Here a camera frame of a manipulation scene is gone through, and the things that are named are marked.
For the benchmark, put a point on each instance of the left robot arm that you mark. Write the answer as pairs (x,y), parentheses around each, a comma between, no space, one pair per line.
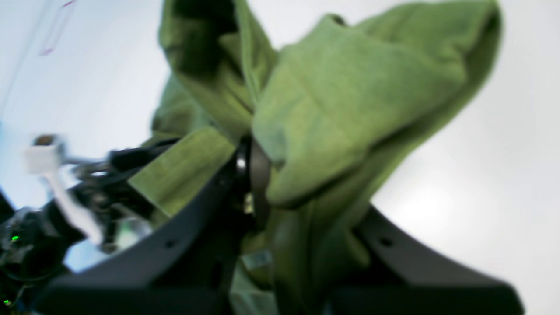
(34,244)

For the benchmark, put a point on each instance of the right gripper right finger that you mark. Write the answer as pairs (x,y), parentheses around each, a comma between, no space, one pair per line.
(406,277)

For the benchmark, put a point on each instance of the olive green T-shirt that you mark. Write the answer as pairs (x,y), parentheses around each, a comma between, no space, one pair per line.
(335,114)

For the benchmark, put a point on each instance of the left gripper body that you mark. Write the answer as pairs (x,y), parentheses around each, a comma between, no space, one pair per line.
(95,196)

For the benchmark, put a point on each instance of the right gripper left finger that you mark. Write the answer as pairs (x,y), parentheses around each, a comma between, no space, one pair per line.
(185,267)

